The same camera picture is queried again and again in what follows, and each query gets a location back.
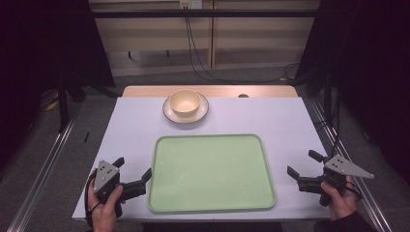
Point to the yellow floor tape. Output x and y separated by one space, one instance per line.
52 103

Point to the black curtain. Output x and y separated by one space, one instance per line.
370 64
38 58

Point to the person's right hand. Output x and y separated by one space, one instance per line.
343 201

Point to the white wall outlet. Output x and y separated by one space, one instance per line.
190 4

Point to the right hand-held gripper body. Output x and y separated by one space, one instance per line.
345 167

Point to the light green tray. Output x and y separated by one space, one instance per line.
211 172

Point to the cream bowl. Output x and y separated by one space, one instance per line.
185 102

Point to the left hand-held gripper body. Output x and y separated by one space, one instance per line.
104 179

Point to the black stand post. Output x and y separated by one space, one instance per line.
63 106
328 96

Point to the aluminium floor rail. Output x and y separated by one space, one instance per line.
45 167
351 167

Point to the person's left hand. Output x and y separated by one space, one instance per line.
103 214

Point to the white table mat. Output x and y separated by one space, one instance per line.
283 129

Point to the black horizontal bar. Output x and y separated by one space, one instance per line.
206 13

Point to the small black floor piece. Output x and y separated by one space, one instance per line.
86 137

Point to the cream plate with dark rim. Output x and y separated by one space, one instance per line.
198 116

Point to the wooden table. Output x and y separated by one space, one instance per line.
222 91

